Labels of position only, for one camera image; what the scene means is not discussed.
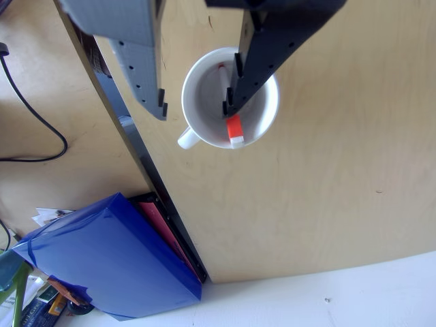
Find blue box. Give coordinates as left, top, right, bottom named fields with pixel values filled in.
left=12, top=192, right=202, bottom=321

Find white mug red heart print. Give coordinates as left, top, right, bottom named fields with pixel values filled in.
left=176, top=46, right=281, bottom=150

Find white paper sheets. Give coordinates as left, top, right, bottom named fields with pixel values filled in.
left=32, top=206, right=74, bottom=228

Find black tray with pink folder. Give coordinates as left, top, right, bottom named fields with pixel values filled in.
left=128, top=192, right=208, bottom=283

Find white marker pen orange cap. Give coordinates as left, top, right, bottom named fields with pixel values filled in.
left=217, top=63, right=246, bottom=150

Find green stand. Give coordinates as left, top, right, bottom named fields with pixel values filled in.
left=0, top=250, right=35, bottom=327

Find black power cable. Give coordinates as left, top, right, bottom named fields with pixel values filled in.
left=0, top=42, right=68, bottom=163

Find black tape roll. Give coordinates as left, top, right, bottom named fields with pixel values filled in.
left=66, top=299, right=95, bottom=316

